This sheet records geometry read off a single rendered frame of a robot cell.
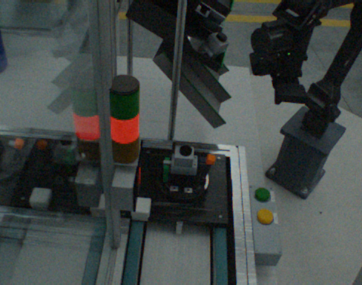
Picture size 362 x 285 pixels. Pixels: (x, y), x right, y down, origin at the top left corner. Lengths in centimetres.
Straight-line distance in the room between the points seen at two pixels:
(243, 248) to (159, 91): 75
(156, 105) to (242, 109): 32
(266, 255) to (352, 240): 32
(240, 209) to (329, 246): 28
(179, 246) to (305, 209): 42
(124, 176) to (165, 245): 34
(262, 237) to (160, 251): 25
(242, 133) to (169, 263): 59
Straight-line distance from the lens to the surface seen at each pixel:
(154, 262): 99
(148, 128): 137
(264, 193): 109
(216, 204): 104
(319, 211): 125
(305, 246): 116
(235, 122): 144
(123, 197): 73
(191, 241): 103
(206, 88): 126
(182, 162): 98
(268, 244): 101
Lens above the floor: 179
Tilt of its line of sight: 44 degrees down
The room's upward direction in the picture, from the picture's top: 6 degrees clockwise
